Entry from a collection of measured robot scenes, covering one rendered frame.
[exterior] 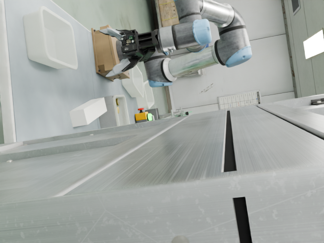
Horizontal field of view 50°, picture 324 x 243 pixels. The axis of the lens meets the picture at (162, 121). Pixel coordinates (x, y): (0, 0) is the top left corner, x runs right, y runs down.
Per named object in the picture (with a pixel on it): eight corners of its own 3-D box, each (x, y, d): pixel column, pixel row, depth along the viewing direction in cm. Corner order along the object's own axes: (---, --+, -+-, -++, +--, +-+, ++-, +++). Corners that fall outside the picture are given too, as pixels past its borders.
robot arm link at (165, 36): (174, 29, 111) (178, 54, 110) (160, 32, 112) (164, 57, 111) (170, 21, 103) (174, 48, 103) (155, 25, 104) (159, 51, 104)
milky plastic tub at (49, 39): (14, 8, 108) (39, 2, 106) (51, 29, 130) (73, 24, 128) (21, 63, 107) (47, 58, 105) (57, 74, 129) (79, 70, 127)
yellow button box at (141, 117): (135, 125, 218) (147, 123, 216) (133, 113, 217) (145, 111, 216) (138, 124, 225) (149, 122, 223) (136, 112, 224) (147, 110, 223)
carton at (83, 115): (68, 111, 131) (83, 109, 129) (91, 99, 154) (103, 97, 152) (73, 127, 132) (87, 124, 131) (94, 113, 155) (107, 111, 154)
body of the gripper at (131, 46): (116, 32, 105) (155, 23, 103) (125, 39, 114) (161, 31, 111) (120, 56, 105) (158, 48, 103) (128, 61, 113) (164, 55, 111)
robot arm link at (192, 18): (202, 19, 120) (200, 10, 109) (210, 50, 120) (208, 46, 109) (181, 25, 122) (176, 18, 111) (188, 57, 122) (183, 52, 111)
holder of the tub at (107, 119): (105, 157, 160) (121, 155, 159) (95, 98, 159) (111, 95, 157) (117, 151, 177) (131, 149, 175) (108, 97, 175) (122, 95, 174)
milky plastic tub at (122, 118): (104, 146, 160) (122, 143, 158) (96, 97, 158) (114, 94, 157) (116, 141, 177) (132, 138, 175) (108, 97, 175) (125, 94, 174)
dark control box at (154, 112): (145, 121, 245) (157, 119, 243) (143, 110, 244) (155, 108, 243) (148, 120, 253) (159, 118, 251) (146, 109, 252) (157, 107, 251)
